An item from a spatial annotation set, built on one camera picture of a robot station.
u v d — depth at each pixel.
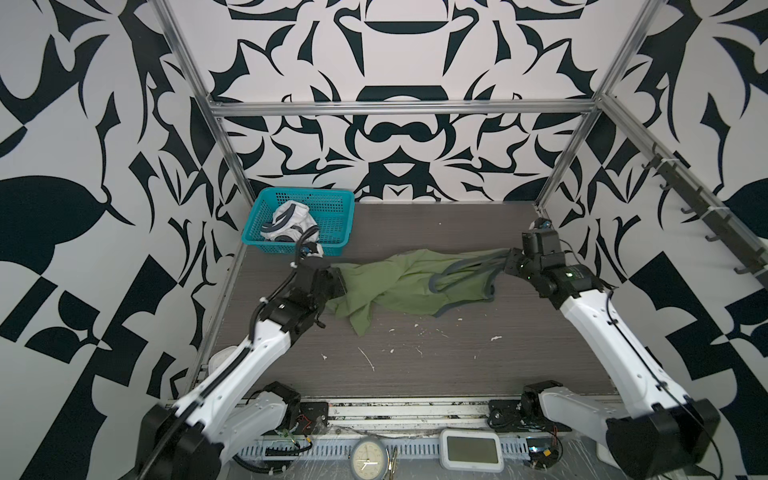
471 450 0.67
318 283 0.60
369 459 0.66
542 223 0.67
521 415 0.73
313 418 0.74
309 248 0.70
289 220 0.96
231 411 0.44
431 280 0.82
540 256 0.57
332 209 1.15
